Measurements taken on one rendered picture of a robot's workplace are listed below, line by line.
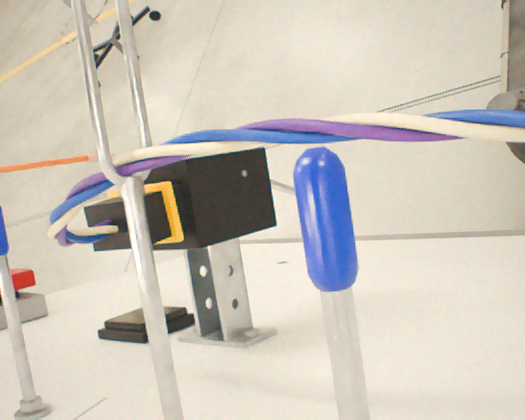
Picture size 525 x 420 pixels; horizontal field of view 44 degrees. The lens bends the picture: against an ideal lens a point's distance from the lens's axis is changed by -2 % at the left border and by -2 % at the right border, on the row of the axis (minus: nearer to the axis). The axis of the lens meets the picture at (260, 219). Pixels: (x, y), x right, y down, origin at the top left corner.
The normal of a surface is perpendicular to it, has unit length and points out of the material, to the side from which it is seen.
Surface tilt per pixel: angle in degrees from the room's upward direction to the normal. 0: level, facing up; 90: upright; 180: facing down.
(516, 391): 50
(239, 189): 93
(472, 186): 0
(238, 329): 93
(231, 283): 93
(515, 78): 0
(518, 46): 0
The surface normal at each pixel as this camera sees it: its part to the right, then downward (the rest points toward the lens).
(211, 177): 0.77, -0.06
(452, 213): -0.62, -0.50
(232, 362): -0.15, -0.98
